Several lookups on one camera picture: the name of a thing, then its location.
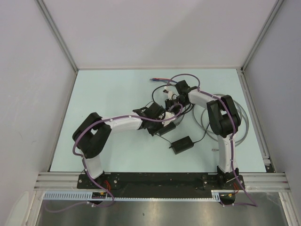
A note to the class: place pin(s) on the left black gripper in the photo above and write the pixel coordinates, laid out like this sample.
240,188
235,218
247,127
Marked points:
152,131

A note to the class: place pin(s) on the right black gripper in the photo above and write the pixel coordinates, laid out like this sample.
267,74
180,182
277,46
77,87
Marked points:
169,103

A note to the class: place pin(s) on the black network switch box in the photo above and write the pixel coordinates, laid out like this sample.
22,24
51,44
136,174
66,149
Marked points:
165,129

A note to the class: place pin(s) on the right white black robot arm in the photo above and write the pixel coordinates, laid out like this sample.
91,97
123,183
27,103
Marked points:
224,122

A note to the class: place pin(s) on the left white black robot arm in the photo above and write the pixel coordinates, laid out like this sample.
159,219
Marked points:
91,136

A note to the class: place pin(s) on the black power adapter brick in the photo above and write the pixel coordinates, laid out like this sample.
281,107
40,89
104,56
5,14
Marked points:
181,145

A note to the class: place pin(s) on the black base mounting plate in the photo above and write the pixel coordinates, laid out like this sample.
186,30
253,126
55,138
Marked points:
167,185

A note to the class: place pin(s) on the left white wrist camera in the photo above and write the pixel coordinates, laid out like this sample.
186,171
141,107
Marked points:
168,118

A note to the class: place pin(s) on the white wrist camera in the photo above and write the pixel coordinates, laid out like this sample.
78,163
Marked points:
168,118
170,94

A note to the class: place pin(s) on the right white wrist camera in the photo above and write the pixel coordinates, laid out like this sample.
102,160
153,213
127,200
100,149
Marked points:
170,94

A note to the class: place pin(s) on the white slotted cable duct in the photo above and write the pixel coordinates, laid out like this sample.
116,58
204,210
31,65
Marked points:
91,196

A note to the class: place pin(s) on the aluminium frame rail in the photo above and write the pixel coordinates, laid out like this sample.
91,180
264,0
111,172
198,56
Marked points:
255,182

